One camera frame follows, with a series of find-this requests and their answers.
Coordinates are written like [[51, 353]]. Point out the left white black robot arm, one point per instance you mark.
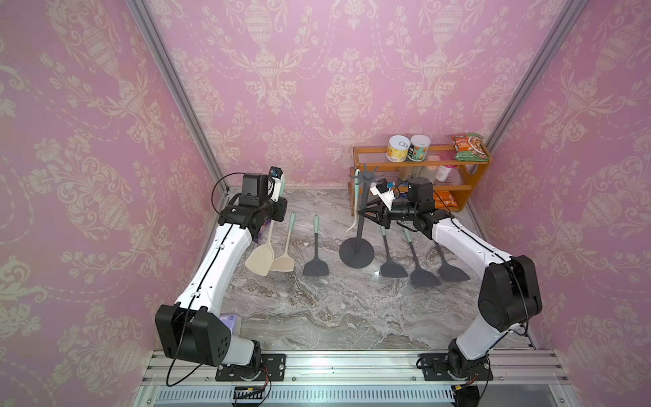
[[191, 329]]

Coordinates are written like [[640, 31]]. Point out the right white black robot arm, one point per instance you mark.
[[509, 295]]

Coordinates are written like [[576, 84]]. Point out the green tin can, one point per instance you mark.
[[419, 145]]

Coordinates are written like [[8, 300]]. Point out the cream spatula mint handle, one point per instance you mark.
[[261, 259], [285, 263]]

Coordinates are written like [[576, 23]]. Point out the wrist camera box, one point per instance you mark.
[[384, 190], [276, 183]]

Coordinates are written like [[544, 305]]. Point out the white pink bottle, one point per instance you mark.
[[443, 173]]

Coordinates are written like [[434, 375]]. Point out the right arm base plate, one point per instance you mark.
[[439, 367]]

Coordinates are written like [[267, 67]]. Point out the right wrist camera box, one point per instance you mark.
[[384, 190]]

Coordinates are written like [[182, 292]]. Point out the purple tissue packet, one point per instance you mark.
[[233, 322]]

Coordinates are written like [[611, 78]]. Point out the aluminium front rail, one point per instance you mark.
[[520, 377]]

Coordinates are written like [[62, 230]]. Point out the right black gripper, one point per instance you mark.
[[383, 213]]

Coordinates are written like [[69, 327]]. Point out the red green snack packet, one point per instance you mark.
[[469, 147]]

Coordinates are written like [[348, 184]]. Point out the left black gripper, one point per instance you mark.
[[281, 205]]

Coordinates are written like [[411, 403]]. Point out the white plastic bottle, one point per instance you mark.
[[430, 171]]

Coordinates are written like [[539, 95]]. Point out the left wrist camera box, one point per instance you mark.
[[276, 183]]

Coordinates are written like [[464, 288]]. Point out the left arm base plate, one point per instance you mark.
[[263, 367]]

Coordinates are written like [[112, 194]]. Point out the orange snack packet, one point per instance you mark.
[[444, 200]]

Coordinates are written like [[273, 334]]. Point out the grey utensil rack stand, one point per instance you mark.
[[356, 252]]

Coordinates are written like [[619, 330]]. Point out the wooden orange shelf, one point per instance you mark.
[[462, 182]]

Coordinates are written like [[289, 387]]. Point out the grey spatula mint handle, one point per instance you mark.
[[316, 267], [390, 269], [448, 272], [420, 277]]

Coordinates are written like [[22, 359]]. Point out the yellow tin can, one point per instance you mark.
[[398, 148]]

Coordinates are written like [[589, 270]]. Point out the cream ladle mint handle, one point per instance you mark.
[[355, 201]]

